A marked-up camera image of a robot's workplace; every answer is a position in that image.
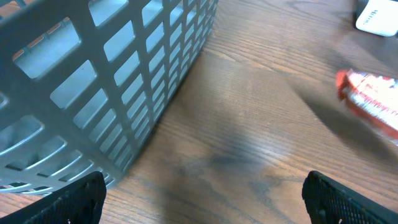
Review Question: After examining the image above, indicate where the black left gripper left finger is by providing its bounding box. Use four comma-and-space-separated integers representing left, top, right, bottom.
1, 171, 106, 224

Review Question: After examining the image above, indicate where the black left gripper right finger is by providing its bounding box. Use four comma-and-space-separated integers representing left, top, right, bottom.
302, 170, 397, 224

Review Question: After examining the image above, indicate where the grey plastic mesh basket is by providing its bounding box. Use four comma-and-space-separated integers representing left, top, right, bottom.
1, 0, 218, 195

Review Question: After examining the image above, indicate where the red chocolate bar wrapper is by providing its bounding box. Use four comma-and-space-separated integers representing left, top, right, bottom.
335, 69, 397, 144

